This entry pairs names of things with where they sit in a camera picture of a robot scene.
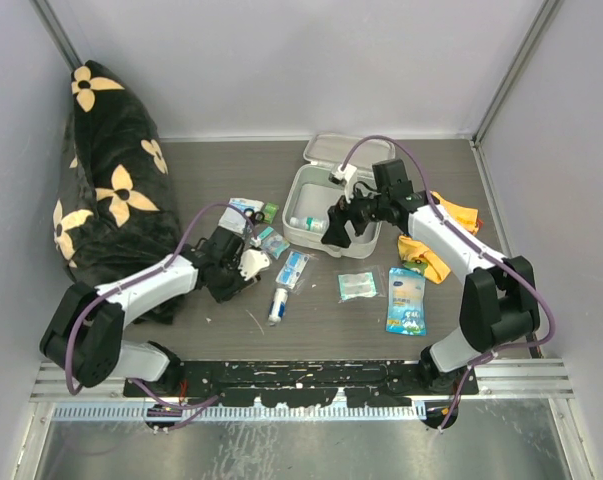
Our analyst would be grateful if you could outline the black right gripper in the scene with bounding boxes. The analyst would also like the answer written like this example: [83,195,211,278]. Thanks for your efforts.
[321,179,388,249]

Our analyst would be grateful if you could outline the white bottle green label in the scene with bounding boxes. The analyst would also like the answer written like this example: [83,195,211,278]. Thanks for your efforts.
[289,216,328,233]

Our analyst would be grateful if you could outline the grey medicine kit case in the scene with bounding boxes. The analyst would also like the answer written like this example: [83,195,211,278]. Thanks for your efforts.
[282,133,381,259]

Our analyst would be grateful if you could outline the white gauze packet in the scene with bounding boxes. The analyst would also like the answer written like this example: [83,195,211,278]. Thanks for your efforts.
[218,197,264,235]

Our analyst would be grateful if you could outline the medical tape roll packet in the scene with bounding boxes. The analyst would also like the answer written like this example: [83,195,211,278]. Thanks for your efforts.
[258,227,290,260]

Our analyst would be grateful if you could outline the alcohol pads plastic bag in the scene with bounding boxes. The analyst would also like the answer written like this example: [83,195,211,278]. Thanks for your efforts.
[275,250,318,294]

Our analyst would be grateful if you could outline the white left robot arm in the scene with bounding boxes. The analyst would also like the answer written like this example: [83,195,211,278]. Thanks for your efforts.
[39,227,271,396]

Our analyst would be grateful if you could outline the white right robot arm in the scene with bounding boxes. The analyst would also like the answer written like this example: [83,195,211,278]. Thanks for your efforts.
[321,159,540,394]

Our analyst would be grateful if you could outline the green plasters plastic bag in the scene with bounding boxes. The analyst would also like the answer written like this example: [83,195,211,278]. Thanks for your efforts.
[336,265,386,303]

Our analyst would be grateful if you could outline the small green box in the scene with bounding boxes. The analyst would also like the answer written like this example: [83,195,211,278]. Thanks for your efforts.
[261,202,279,224]

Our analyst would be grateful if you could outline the yellow cartoon cloth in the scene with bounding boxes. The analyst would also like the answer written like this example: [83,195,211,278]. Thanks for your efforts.
[397,191,483,284]

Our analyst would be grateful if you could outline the blue cooling patch pouch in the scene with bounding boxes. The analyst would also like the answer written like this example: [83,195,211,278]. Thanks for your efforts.
[385,267,426,336]

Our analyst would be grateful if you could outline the black floral plush blanket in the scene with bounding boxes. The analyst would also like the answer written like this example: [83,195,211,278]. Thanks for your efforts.
[53,60,190,325]

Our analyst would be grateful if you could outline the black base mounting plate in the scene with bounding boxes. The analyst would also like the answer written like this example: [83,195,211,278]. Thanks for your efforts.
[149,360,462,408]

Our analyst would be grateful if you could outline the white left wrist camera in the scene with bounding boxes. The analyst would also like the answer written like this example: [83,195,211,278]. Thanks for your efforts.
[239,247,271,281]

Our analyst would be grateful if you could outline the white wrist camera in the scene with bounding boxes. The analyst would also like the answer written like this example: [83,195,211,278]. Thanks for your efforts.
[328,164,358,202]
[239,247,271,281]

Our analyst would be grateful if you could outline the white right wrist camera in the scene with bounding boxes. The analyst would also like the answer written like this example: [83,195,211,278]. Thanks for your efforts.
[328,164,358,202]

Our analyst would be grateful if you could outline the black handled scissors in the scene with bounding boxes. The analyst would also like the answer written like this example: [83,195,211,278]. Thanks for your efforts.
[244,208,265,225]

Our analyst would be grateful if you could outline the white slotted cable duct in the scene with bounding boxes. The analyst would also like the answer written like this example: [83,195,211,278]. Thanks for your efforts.
[52,400,426,423]

